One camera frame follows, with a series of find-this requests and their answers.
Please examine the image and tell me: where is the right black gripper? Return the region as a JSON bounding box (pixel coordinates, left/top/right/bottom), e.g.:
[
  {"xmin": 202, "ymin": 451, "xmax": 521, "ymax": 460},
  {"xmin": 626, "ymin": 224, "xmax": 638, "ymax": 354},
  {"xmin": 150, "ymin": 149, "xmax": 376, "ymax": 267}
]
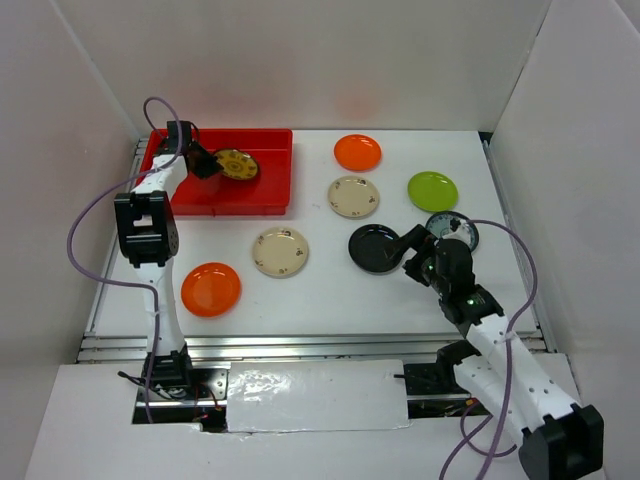
[{"xmin": 381, "ymin": 224, "xmax": 449, "ymax": 296}]

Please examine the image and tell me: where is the yellow patterned plate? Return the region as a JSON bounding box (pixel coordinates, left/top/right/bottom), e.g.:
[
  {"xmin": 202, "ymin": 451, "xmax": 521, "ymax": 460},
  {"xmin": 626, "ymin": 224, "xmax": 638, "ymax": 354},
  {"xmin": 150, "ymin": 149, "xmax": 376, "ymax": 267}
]
[{"xmin": 213, "ymin": 148, "xmax": 260, "ymax": 181}]

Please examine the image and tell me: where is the black plate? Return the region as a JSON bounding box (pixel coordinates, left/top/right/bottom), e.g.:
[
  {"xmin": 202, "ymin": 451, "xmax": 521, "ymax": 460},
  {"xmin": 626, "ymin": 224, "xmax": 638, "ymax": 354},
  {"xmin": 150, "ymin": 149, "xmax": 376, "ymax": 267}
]
[{"xmin": 348, "ymin": 224, "xmax": 401, "ymax": 274}]

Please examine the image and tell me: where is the cream floral plate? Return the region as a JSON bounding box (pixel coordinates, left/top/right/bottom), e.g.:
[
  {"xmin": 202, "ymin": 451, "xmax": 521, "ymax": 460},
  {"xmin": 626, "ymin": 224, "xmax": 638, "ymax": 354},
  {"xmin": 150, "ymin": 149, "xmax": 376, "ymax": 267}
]
[
  {"xmin": 251, "ymin": 226, "xmax": 310, "ymax": 278},
  {"xmin": 327, "ymin": 175, "xmax": 380, "ymax": 219}
]

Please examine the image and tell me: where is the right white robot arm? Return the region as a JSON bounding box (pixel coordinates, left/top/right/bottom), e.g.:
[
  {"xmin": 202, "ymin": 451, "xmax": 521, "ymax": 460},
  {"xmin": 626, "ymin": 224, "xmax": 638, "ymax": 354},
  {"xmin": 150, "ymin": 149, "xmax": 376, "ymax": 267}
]
[{"xmin": 385, "ymin": 225, "xmax": 604, "ymax": 479}]

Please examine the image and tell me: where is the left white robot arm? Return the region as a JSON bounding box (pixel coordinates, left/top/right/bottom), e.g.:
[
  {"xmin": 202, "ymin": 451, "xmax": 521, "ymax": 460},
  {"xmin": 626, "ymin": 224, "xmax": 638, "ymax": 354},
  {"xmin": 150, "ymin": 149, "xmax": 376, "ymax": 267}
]
[{"xmin": 114, "ymin": 120, "xmax": 222, "ymax": 399}]

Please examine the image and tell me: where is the red plastic bin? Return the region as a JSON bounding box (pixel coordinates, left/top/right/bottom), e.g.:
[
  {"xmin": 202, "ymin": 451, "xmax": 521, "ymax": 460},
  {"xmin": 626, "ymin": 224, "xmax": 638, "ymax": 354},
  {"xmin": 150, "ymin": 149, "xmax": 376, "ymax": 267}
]
[{"xmin": 142, "ymin": 128, "xmax": 294, "ymax": 220}]

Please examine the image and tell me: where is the blue white patterned plate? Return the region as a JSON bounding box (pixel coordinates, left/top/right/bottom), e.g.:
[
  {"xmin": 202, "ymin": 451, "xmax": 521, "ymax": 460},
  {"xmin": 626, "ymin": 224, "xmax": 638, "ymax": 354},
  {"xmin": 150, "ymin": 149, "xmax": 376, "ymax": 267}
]
[{"xmin": 425, "ymin": 211, "xmax": 480, "ymax": 252}]

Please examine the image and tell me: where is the green plate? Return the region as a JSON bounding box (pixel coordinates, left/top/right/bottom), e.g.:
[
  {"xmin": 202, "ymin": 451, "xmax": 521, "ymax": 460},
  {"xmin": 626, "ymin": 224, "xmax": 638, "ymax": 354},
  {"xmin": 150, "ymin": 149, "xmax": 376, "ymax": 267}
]
[{"xmin": 407, "ymin": 171, "xmax": 459, "ymax": 212}]

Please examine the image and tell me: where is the orange plate far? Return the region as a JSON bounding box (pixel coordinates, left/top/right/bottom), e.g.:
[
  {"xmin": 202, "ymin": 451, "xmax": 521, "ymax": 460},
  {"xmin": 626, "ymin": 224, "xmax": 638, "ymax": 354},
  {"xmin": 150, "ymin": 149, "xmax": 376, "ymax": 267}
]
[{"xmin": 333, "ymin": 134, "xmax": 382, "ymax": 172}]

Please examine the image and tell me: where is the orange plate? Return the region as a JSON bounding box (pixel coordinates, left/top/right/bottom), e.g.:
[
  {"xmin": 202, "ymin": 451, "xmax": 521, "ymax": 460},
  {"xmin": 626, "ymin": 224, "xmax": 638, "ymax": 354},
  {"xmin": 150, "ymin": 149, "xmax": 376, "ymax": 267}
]
[
  {"xmin": 180, "ymin": 262, "xmax": 242, "ymax": 318},
  {"xmin": 333, "ymin": 134, "xmax": 382, "ymax": 172}
]

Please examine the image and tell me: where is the orange plate near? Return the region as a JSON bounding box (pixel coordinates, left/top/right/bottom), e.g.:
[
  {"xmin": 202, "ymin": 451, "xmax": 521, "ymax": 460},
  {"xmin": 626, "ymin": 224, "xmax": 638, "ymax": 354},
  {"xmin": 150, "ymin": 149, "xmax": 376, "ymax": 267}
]
[{"xmin": 180, "ymin": 262, "xmax": 242, "ymax": 318}]

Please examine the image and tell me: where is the white foil cover plate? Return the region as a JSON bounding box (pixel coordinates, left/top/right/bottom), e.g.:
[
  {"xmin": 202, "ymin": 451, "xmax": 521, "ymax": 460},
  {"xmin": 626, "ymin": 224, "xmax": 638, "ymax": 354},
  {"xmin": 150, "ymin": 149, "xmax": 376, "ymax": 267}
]
[{"xmin": 226, "ymin": 360, "xmax": 410, "ymax": 434}]

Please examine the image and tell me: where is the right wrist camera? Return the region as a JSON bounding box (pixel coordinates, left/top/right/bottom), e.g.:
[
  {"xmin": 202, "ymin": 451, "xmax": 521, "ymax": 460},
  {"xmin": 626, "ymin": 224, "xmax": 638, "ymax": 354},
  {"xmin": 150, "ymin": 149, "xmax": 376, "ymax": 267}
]
[{"xmin": 445, "ymin": 218, "xmax": 468, "ymax": 242}]

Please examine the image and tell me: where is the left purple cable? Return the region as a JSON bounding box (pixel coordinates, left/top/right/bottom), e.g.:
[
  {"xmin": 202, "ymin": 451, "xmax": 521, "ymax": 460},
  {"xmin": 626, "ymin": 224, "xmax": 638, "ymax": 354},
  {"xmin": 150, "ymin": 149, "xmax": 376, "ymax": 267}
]
[{"xmin": 66, "ymin": 96, "xmax": 181, "ymax": 425}]

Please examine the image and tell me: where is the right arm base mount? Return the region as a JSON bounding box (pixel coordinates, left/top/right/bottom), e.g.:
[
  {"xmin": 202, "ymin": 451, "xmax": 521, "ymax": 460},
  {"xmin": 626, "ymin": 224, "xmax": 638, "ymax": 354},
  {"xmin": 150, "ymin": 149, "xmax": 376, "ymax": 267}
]
[{"xmin": 393, "ymin": 340, "xmax": 479, "ymax": 419}]

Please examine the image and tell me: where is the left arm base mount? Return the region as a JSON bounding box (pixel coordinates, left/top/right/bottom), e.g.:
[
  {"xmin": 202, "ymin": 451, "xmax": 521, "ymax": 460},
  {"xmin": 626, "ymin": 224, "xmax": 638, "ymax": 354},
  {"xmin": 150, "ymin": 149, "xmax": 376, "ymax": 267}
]
[{"xmin": 118, "ymin": 351, "xmax": 229, "ymax": 433}]

